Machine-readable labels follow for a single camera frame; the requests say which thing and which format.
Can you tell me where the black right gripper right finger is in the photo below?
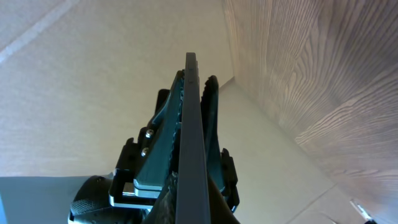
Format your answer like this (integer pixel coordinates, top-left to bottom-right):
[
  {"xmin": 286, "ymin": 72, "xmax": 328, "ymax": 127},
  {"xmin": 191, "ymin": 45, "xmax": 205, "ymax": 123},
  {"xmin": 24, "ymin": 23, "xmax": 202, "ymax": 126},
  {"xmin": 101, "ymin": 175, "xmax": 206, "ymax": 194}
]
[{"xmin": 207, "ymin": 177, "xmax": 240, "ymax": 224}]

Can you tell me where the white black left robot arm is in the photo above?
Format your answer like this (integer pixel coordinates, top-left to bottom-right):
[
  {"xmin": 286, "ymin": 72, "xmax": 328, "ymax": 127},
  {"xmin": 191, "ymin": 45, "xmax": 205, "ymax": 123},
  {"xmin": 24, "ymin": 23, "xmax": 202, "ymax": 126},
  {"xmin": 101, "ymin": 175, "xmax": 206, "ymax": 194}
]
[{"xmin": 68, "ymin": 70, "xmax": 239, "ymax": 223}]

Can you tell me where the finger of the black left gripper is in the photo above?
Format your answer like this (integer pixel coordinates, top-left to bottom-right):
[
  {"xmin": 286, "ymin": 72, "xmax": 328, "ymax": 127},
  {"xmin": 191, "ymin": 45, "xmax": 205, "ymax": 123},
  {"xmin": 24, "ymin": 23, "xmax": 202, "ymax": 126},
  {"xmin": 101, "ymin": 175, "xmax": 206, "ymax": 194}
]
[
  {"xmin": 201, "ymin": 75, "xmax": 225, "ymax": 192},
  {"xmin": 134, "ymin": 71, "xmax": 184, "ymax": 190}
]

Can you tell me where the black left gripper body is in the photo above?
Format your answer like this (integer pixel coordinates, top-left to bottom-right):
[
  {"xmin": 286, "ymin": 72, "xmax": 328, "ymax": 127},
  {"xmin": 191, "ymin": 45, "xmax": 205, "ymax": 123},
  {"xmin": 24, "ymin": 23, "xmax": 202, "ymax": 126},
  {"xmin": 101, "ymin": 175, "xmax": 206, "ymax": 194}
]
[{"xmin": 108, "ymin": 88, "xmax": 241, "ymax": 214}]

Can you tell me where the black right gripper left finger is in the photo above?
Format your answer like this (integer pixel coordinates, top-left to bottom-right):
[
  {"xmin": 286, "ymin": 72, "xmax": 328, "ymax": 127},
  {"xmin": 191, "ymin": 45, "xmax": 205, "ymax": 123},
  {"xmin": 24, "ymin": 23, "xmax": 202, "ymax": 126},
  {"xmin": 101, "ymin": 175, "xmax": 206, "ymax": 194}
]
[{"xmin": 142, "ymin": 172, "xmax": 178, "ymax": 224}]

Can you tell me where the blue screen smartphone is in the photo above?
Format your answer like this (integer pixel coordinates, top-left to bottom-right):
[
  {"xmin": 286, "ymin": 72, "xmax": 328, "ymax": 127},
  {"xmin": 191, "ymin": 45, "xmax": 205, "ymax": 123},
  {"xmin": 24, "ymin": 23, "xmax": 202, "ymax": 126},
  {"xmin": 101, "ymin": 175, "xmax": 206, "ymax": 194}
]
[{"xmin": 175, "ymin": 52, "xmax": 211, "ymax": 224}]

